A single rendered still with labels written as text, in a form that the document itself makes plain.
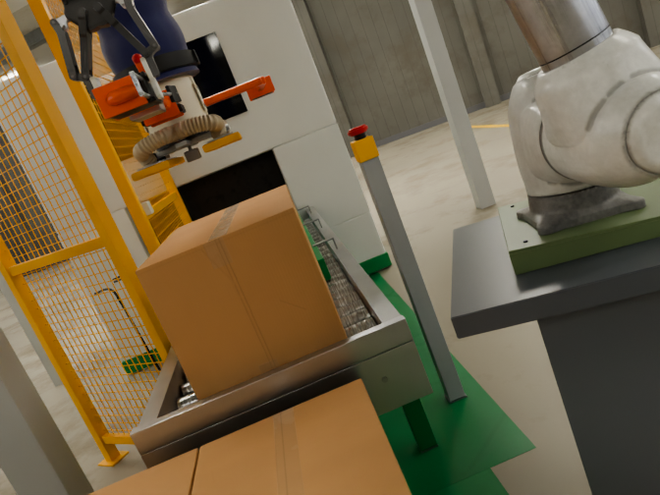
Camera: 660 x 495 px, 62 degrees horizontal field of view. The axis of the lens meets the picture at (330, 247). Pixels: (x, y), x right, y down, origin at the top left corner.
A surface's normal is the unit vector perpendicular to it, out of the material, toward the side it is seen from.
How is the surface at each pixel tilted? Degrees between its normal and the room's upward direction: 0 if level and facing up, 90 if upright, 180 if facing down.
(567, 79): 61
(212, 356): 90
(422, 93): 90
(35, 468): 90
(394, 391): 90
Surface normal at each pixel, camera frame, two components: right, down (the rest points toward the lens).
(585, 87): -0.57, 0.15
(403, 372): 0.13, 0.19
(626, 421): -0.22, 0.32
